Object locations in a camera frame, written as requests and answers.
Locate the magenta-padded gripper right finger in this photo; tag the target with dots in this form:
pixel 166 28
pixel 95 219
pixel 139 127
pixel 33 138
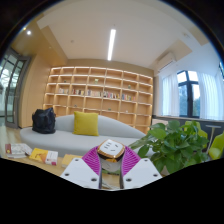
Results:
pixel 143 171

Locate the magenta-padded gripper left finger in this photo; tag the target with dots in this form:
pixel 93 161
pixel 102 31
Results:
pixel 78 171

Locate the white and red book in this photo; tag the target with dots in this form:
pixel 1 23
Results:
pixel 51 157

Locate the light grey curved sofa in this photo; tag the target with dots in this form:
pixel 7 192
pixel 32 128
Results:
pixel 60 137

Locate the potted green leafy plant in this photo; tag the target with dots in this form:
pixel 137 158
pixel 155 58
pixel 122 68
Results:
pixel 173 146

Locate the small yellow book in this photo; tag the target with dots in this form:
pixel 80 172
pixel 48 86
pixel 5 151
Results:
pixel 38 155

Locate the yellow cushion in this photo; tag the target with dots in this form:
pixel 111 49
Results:
pixel 85 123

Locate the black bag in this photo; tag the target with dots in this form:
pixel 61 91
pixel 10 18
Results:
pixel 43 121

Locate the stack of white books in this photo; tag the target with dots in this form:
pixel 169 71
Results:
pixel 17 150

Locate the green chair with dark legs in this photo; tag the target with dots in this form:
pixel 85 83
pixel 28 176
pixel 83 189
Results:
pixel 201 132
pixel 217 146

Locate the narrow white sheer curtain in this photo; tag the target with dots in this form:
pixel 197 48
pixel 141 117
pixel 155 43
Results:
pixel 170 96

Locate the small round side table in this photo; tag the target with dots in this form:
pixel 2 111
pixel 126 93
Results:
pixel 212 126

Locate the dark-framed arched window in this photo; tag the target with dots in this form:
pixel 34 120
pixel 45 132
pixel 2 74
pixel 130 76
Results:
pixel 188 95

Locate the wide white sheer curtain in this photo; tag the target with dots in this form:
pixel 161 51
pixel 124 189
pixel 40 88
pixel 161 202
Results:
pixel 211 96

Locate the long ceiling light strip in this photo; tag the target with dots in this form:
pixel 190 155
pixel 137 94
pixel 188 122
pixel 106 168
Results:
pixel 111 44

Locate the round ceiling spotlight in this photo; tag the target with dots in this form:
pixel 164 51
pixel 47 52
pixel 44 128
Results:
pixel 28 32

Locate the wooden wall shelf unit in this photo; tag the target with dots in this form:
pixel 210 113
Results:
pixel 100 100

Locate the glass door with grey frame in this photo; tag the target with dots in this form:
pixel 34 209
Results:
pixel 11 90

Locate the white wall air conditioner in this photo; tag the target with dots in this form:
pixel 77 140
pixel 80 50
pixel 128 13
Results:
pixel 166 61

